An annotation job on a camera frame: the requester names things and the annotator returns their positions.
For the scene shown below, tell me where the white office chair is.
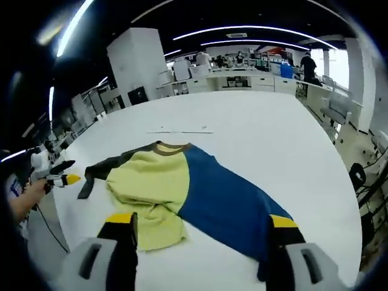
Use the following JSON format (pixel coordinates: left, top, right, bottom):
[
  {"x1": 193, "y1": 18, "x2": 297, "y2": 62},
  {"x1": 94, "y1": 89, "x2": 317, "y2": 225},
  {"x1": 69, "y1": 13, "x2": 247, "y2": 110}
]
[{"x1": 320, "y1": 90, "x2": 355, "y2": 129}]

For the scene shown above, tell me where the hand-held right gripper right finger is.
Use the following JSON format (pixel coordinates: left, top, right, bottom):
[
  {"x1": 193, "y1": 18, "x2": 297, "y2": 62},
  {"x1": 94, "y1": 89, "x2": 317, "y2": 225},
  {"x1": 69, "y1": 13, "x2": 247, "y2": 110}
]
[{"x1": 266, "y1": 213, "x2": 341, "y2": 291}]

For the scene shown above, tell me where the thin black cable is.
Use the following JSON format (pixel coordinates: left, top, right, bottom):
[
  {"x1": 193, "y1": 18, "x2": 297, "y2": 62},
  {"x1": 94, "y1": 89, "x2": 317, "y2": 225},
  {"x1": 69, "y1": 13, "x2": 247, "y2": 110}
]
[{"x1": 35, "y1": 205, "x2": 71, "y2": 255}]

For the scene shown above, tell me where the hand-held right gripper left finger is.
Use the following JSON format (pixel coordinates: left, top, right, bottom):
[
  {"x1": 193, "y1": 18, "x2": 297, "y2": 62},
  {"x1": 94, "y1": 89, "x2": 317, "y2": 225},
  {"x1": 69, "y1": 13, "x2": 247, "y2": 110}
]
[{"x1": 68, "y1": 211, "x2": 139, "y2": 291}]

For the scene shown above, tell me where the person's left hand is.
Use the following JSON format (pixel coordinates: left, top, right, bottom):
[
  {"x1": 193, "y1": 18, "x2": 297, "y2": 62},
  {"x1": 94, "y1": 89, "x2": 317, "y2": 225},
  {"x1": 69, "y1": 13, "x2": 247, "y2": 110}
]
[{"x1": 24, "y1": 178, "x2": 54, "y2": 210}]

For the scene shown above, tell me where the yellow blue black garment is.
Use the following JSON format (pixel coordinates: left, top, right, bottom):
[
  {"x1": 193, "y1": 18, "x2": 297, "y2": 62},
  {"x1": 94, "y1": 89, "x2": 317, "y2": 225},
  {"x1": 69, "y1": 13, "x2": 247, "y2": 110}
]
[{"x1": 77, "y1": 140, "x2": 300, "y2": 283}]

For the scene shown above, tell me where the white recessed power strip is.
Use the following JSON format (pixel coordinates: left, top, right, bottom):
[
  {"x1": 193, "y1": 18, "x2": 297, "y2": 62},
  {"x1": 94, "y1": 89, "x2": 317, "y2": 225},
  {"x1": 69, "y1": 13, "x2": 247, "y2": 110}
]
[{"x1": 144, "y1": 124, "x2": 215, "y2": 135}]

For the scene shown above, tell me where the blue plastic bin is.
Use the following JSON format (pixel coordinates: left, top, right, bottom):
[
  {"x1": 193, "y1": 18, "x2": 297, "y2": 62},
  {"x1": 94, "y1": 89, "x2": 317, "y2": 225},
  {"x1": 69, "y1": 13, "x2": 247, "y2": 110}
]
[{"x1": 279, "y1": 62, "x2": 294, "y2": 80}]

